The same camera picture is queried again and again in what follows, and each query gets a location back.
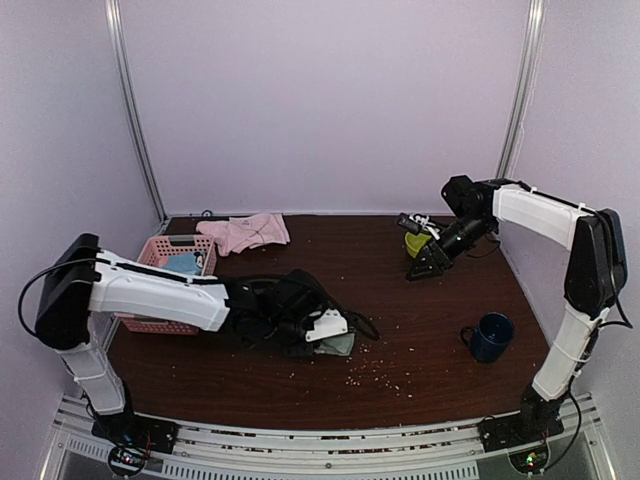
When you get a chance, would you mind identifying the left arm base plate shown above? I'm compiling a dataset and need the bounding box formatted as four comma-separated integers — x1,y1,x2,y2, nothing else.
91,415,179,454

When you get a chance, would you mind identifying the blue cartoon towel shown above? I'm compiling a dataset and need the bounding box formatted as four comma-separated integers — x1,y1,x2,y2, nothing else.
163,251,206,276

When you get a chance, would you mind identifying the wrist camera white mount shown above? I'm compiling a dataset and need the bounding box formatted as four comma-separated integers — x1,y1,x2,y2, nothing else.
305,309,349,343
396,213,442,238

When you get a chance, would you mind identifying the aluminium frame post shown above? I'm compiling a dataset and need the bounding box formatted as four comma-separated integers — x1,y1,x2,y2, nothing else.
104,0,168,224
496,0,546,178

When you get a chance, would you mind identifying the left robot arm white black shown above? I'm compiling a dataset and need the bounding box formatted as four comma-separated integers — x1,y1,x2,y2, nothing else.
17,233,330,444

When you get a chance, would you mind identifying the left aluminium frame post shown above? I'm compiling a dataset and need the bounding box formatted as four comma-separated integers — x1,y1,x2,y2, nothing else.
104,0,168,224

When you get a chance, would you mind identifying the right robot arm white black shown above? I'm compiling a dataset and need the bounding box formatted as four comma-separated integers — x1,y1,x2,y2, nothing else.
397,175,628,442

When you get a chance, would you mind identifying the dark blue mug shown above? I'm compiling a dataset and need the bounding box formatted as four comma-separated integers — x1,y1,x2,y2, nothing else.
459,312,515,364

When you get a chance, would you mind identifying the pink plastic basket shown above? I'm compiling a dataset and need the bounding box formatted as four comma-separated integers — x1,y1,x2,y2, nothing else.
117,235,217,336

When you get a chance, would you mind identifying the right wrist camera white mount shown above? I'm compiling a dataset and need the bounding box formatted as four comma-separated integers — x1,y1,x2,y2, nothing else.
396,213,442,238

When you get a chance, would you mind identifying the green towel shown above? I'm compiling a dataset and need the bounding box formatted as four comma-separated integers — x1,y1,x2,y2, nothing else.
314,332,356,357

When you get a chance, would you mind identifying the yellow-green bowl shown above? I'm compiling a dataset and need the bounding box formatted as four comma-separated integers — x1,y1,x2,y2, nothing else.
404,232,432,258

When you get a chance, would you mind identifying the right round circuit board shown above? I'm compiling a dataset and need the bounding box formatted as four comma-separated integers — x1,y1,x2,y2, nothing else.
508,445,550,475

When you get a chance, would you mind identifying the pink towel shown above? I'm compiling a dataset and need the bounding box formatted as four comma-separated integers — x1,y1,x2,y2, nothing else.
196,213,291,257

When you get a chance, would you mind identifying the left round circuit board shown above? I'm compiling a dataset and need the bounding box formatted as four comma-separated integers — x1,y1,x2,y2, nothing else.
107,445,150,477

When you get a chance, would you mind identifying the right aluminium frame post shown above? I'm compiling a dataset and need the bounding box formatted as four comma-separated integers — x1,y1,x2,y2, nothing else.
496,0,546,178

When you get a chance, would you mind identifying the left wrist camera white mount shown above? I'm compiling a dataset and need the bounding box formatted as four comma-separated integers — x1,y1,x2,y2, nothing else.
305,309,349,343

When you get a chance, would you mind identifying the round circuit board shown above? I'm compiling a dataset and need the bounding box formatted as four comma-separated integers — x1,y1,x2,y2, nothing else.
508,445,550,475
107,445,150,477

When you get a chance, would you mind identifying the front aluminium rail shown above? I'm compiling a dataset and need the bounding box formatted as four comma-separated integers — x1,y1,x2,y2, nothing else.
39,392,621,480

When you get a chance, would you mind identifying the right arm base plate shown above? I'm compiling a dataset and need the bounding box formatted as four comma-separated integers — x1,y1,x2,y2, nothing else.
477,413,565,453

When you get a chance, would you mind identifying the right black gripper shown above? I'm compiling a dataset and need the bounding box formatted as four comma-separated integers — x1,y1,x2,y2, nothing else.
407,212,495,281

